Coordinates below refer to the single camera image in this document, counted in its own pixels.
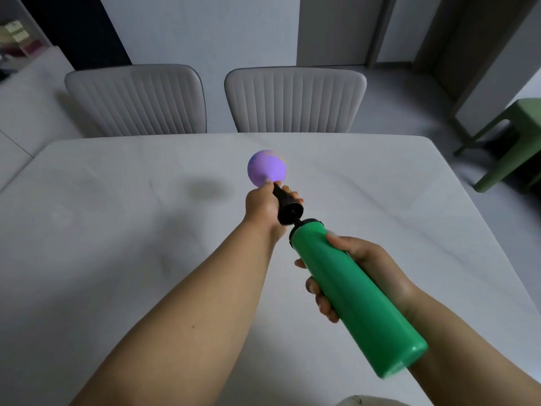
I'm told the person's left hand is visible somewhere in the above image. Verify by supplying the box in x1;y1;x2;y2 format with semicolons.
244;181;304;246

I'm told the person's right hand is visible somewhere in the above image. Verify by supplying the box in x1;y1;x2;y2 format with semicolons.
294;232;418;324

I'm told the purple balloon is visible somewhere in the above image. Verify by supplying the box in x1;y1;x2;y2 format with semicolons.
247;149;288;187

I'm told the green balloon hand pump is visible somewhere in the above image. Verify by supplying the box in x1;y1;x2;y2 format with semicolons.
272;182;429;379

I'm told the person's right forearm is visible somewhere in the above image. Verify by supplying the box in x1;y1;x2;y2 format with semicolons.
396;291;541;406

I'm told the person's left forearm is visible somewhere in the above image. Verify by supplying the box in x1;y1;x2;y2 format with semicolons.
69;219;276;406

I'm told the grey padded chair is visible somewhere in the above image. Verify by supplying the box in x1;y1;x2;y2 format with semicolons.
223;67;368;134
64;63;207;137

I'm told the white round object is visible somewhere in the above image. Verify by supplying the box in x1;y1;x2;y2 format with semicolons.
336;395;411;406

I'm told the grey door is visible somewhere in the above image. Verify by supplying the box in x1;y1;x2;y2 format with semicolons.
296;0;399;69

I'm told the green plastic stool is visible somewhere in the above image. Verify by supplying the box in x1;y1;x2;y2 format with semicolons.
453;98;541;194

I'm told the shelf with boxes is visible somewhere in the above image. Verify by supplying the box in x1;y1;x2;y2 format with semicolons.
0;19;52;78

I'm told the grey door frame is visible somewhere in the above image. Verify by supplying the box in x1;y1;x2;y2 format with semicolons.
412;0;541;136

